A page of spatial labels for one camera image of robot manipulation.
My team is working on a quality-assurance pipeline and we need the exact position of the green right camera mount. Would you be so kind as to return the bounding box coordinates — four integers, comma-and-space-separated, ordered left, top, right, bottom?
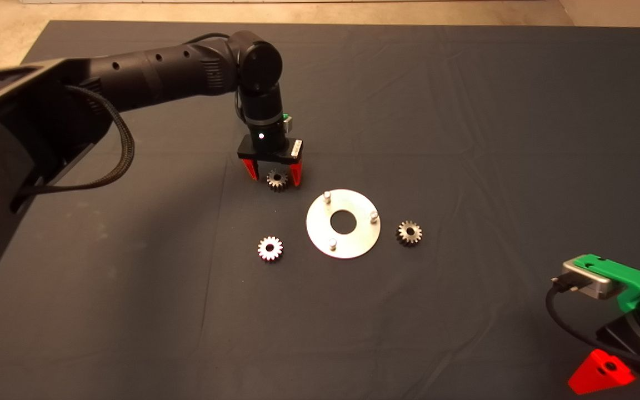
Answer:
573, 254, 640, 313

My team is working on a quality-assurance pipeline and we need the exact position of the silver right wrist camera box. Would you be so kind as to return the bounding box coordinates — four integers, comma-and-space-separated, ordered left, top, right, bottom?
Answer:
562, 261, 629, 301

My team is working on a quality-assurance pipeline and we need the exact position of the black right camera cable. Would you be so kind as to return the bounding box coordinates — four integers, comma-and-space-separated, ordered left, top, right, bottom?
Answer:
546, 276, 640, 370

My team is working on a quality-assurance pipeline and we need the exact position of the round metal carrier plate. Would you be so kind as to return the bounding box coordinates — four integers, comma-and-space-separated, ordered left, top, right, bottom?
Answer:
306, 189, 382, 259

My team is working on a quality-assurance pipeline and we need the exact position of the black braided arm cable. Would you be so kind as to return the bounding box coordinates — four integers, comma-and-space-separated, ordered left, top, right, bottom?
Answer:
12, 84, 136, 212

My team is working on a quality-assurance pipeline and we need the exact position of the small steel planetary gear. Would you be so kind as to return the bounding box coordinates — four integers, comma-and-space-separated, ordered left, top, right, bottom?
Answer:
257, 236, 283, 262
266, 169, 289, 193
396, 221, 423, 247

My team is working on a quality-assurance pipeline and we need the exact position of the dark grey table cloth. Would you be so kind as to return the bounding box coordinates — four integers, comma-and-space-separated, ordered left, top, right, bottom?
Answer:
0, 21, 640, 400

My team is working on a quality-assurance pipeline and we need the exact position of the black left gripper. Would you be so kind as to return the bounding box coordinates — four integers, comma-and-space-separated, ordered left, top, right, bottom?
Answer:
237, 122, 304, 187

